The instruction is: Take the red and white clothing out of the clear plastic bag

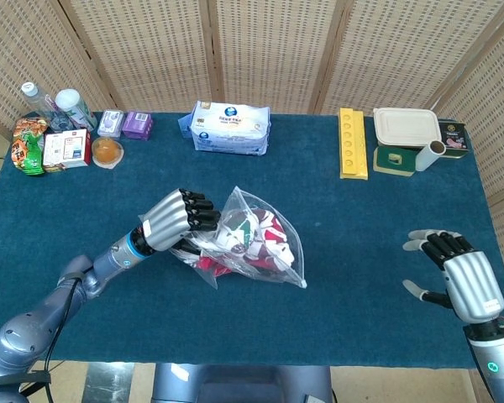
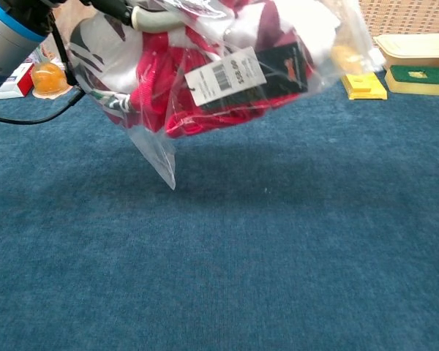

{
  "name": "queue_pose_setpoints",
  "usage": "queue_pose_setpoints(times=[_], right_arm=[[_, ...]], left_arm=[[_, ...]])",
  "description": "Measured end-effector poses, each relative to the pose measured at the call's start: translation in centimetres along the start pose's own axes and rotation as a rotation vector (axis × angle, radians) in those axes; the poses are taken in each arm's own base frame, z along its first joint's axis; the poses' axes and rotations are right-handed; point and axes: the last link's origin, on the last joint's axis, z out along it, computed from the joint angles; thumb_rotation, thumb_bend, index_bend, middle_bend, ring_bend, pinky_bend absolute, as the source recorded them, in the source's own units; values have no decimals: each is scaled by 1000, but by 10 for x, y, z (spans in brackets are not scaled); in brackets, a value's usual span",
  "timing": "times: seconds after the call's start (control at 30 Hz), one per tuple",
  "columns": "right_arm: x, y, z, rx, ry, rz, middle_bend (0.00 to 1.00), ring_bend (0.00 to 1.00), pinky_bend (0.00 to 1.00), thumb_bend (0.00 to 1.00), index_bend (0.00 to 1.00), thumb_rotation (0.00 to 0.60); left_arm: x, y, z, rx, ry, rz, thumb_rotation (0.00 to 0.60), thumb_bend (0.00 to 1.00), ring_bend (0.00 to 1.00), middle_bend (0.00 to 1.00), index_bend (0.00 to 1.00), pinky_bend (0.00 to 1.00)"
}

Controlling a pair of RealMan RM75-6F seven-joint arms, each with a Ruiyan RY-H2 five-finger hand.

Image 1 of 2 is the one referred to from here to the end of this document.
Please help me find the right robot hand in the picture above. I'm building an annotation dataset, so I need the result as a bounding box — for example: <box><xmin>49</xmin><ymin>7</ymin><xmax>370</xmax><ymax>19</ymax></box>
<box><xmin>402</xmin><ymin>228</ymin><xmax>504</xmax><ymax>324</ymax></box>

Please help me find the orange jelly cup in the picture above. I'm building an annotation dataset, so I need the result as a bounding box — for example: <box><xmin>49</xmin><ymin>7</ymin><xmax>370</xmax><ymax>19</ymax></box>
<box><xmin>91</xmin><ymin>138</ymin><xmax>125</xmax><ymax>170</ymax></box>

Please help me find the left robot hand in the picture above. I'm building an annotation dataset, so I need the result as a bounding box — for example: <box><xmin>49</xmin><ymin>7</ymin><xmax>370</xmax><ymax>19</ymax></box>
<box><xmin>138</xmin><ymin>188</ymin><xmax>222</xmax><ymax>253</ymax></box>

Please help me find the yellow tray with round holes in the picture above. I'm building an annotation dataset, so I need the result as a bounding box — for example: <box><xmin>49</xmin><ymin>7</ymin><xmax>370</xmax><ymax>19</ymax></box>
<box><xmin>339</xmin><ymin>107</ymin><xmax>370</xmax><ymax>181</ymax></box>

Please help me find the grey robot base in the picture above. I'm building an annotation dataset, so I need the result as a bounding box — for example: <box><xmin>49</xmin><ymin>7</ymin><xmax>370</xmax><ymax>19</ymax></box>
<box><xmin>150</xmin><ymin>363</ymin><xmax>333</xmax><ymax>403</ymax></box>

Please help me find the clear plastic zip bag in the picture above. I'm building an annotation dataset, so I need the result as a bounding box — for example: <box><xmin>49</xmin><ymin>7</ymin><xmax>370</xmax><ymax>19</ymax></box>
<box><xmin>138</xmin><ymin>186</ymin><xmax>308</xmax><ymax>290</ymax></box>

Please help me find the white roll tube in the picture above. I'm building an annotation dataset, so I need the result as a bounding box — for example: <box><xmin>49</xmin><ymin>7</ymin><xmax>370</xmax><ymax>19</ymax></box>
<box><xmin>414</xmin><ymin>140</ymin><xmax>447</xmax><ymax>172</ymax></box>

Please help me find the dark snack box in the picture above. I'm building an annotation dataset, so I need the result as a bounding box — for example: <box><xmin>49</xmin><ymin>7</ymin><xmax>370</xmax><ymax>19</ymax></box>
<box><xmin>437</xmin><ymin>121</ymin><xmax>467</xmax><ymax>160</ymax></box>

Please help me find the red white patterned garment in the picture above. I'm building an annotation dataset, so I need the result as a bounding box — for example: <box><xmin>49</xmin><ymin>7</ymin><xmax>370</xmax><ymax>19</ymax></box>
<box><xmin>171</xmin><ymin>207</ymin><xmax>297</xmax><ymax>274</ymax></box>

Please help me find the white red carton box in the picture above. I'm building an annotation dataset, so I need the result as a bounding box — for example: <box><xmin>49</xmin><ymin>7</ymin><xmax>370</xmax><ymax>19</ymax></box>
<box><xmin>42</xmin><ymin>128</ymin><xmax>92</xmax><ymax>173</ymax></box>

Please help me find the white green drink bottle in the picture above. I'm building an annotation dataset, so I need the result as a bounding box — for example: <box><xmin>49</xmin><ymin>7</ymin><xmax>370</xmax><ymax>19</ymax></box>
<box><xmin>54</xmin><ymin>88</ymin><xmax>98</xmax><ymax>133</ymax></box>

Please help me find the orange green snack bag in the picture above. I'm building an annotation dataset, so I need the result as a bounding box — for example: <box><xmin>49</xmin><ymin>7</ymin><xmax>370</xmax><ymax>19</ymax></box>
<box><xmin>11</xmin><ymin>117</ymin><xmax>51</xmax><ymax>177</ymax></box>

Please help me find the beige lidded lunch box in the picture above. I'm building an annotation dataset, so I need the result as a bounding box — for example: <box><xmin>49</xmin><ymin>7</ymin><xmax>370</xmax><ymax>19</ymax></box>
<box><xmin>372</xmin><ymin>107</ymin><xmax>442</xmax><ymax>149</ymax></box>

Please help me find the blue carpet table cover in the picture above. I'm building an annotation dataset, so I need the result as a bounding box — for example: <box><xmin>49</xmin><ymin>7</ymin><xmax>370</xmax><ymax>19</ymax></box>
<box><xmin>0</xmin><ymin>111</ymin><xmax>504</xmax><ymax>370</ymax></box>

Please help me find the clear water bottle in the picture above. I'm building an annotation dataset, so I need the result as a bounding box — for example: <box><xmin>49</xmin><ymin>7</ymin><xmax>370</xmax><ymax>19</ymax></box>
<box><xmin>20</xmin><ymin>81</ymin><xmax>75</xmax><ymax>132</ymax></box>

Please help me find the white blue tissue pack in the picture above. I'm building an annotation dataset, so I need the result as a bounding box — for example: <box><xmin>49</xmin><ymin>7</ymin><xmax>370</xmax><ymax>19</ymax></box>
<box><xmin>177</xmin><ymin>100</ymin><xmax>272</xmax><ymax>156</ymax></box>

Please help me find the clear box with purple item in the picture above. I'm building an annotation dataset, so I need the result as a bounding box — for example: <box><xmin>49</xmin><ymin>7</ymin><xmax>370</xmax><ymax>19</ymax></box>
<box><xmin>97</xmin><ymin>109</ymin><xmax>125</xmax><ymax>139</ymax></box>

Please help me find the grey metal floor plate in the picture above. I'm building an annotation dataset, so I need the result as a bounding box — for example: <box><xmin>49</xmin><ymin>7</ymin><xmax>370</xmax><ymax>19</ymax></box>
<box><xmin>83</xmin><ymin>363</ymin><xmax>135</xmax><ymax>403</ymax></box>

